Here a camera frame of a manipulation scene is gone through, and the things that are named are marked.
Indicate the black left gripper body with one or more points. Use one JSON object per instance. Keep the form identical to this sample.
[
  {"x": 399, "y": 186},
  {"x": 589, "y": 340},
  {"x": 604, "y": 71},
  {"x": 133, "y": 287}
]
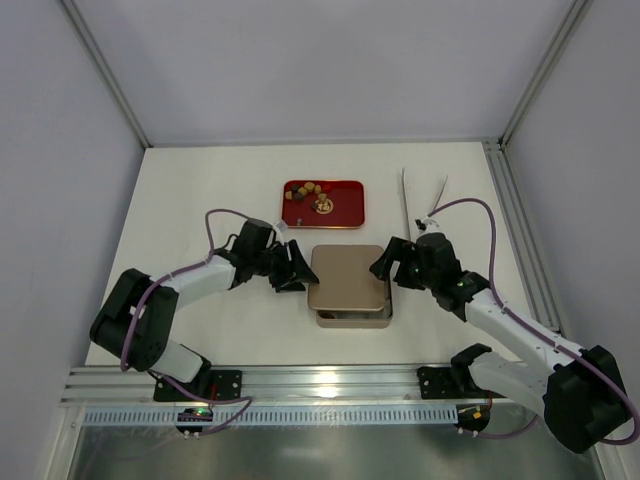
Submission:
[{"x": 279, "y": 265}]

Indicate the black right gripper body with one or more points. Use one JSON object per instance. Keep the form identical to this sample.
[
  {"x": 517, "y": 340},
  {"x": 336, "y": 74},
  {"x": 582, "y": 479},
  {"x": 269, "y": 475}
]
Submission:
[{"x": 409, "y": 265}]

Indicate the gold tin lid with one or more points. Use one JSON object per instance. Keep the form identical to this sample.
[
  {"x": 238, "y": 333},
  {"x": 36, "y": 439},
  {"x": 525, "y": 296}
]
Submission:
[{"x": 345, "y": 282}]

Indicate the metal tongs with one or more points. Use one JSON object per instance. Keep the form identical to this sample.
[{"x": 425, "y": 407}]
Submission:
[{"x": 414, "y": 226}]

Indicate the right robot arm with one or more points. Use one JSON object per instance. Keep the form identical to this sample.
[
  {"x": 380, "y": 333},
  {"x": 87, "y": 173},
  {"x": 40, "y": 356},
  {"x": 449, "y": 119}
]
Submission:
[{"x": 578, "y": 392}]

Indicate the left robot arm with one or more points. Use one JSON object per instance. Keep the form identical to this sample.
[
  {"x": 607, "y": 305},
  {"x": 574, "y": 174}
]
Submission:
[{"x": 135, "y": 321}]

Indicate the gold tin box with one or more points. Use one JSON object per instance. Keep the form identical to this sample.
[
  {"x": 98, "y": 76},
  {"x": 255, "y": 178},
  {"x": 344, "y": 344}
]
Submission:
[{"x": 361, "y": 320}]

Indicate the red tray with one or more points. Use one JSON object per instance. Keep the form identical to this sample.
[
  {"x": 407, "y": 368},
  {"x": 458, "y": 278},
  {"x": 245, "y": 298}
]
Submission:
[{"x": 323, "y": 204}]

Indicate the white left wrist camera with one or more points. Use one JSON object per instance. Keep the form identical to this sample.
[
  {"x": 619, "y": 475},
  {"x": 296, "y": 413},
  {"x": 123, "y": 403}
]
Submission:
[{"x": 280, "y": 229}]

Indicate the aluminium rail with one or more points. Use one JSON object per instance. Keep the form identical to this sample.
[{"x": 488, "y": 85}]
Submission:
[{"x": 281, "y": 396}]

